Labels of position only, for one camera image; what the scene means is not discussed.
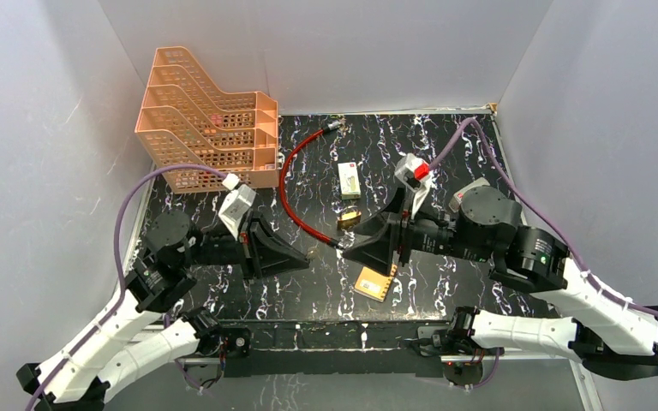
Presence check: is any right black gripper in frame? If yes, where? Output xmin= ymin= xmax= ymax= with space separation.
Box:
xmin=339 ymin=182 xmax=488 ymax=276

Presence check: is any brass padlock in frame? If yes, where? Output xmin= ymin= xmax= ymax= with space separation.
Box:
xmin=337 ymin=206 xmax=362 ymax=230

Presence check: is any red cable lock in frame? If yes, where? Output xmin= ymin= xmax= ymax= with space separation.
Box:
xmin=278 ymin=117 xmax=347 ymax=251

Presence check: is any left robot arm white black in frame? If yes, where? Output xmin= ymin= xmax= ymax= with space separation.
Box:
xmin=16 ymin=211 xmax=309 ymax=410

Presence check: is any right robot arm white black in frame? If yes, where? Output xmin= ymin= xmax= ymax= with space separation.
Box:
xmin=343 ymin=186 xmax=658 ymax=381

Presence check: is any orange spiral notebook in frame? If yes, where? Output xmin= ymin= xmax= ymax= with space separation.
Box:
xmin=354 ymin=265 xmax=397 ymax=302

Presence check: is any white green small box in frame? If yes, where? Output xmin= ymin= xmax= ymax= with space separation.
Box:
xmin=338 ymin=162 xmax=361 ymax=200

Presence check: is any orange plastic file rack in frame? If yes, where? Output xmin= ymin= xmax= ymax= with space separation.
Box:
xmin=135 ymin=46 xmax=279 ymax=188

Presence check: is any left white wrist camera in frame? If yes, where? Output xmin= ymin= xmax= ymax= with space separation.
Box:
xmin=218 ymin=173 xmax=256 ymax=240

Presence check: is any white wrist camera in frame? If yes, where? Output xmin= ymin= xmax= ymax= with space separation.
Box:
xmin=218 ymin=173 xmax=256 ymax=240
xmin=394 ymin=153 xmax=434 ymax=217

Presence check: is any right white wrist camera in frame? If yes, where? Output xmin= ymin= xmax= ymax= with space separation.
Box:
xmin=394 ymin=153 xmax=434 ymax=217

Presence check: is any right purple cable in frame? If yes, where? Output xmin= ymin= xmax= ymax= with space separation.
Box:
xmin=428 ymin=117 xmax=658 ymax=366

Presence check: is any purple cable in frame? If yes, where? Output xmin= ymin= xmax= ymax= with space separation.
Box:
xmin=25 ymin=164 xmax=229 ymax=411
xmin=428 ymin=117 xmax=658 ymax=366

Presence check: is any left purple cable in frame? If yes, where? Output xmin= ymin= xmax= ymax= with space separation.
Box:
xmin=25 ymin=164 xmax=229 ymax=411

